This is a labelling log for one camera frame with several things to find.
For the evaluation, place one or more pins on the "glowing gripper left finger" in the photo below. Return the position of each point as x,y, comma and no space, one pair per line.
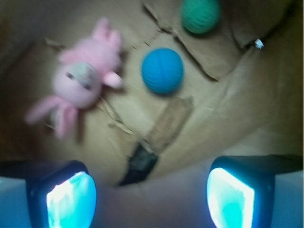
46,194

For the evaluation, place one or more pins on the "green textured ball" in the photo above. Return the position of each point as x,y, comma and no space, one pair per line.
200,16

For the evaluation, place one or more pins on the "pink plush bunny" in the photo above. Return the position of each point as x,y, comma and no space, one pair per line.
83,71

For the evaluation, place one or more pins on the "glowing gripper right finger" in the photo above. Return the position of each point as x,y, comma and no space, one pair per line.
256,191

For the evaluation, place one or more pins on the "brown paper bag tray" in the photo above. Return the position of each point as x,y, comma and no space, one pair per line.
246,80

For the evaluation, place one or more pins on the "blue textured ball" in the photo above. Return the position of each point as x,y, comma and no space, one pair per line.
162,71

